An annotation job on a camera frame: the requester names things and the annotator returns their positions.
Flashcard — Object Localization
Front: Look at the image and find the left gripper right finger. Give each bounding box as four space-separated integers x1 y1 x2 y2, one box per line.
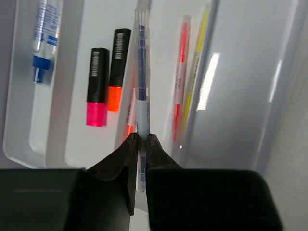
146 135 283 231

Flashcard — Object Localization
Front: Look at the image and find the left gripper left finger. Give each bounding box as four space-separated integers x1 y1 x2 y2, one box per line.
0 133 138 231

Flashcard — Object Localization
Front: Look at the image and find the pink pen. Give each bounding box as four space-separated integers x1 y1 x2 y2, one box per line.
126 65 136 137
172 15 191 142

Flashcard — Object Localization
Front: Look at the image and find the yellow pen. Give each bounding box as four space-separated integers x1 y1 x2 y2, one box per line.
182 2 211 134

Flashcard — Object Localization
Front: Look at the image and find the pink black highlighter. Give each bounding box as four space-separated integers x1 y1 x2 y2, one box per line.
86 48 109 127

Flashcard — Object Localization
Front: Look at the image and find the orange-capped black marker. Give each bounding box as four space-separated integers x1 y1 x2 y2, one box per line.
108 28 131 112

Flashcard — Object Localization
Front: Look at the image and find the clear blue-capped spray bottle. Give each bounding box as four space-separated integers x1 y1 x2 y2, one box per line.
32 0 63 84

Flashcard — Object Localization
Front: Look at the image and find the grey thin pen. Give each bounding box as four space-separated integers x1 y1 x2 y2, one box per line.
134 0 151 197

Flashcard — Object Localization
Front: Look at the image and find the white tiered organizer tray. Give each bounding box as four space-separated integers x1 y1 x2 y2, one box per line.
3 0 308 172

